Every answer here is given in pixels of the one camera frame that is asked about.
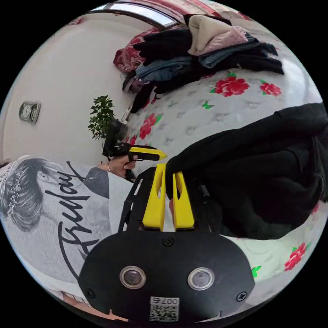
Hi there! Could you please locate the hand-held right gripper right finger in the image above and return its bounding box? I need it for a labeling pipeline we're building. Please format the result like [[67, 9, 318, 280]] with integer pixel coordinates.
[[172, 171, 195, 230]]

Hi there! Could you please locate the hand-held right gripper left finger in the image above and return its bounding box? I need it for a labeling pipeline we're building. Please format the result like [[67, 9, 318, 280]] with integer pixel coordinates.
[[142, 163, 167, 230]]

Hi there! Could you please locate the black long sleeve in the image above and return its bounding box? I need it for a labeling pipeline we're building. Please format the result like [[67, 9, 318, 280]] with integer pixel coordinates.
[[166, 102, 328, 241]]

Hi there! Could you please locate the person's left forearm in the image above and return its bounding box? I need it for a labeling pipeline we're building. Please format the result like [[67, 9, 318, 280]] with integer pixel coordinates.
[[96, 161, 114, 176]]

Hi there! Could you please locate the person's left hand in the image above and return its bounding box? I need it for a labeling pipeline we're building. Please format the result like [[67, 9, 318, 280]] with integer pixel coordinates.
[[110, 155, 137, 178]]

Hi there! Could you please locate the green potted plant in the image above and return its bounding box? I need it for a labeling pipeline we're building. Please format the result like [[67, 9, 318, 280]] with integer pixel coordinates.
[[88, 95, 128, 142]]

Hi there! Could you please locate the bed with floral quilt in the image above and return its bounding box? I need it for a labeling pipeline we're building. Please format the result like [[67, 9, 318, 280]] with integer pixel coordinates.
[[122, 25, 326, 309]]

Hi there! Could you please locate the person's body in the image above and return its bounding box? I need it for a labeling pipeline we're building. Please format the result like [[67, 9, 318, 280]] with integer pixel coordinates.
[[0, 153, 137, 308]]

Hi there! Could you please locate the red floral blanket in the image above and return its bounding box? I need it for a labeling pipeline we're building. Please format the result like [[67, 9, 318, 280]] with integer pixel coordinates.
[[113, 32, 149, 75]]

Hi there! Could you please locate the pile of clothes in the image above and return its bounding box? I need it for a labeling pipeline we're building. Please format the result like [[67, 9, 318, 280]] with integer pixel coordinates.
[[122, 14, 285, 114]]

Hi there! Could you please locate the window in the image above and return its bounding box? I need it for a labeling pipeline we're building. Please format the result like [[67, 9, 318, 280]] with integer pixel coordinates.
[[87, 2, 181, 29]]

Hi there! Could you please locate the silver wall clock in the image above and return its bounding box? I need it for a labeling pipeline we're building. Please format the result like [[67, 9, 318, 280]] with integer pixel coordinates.
[[18, 101, 42, 126]]

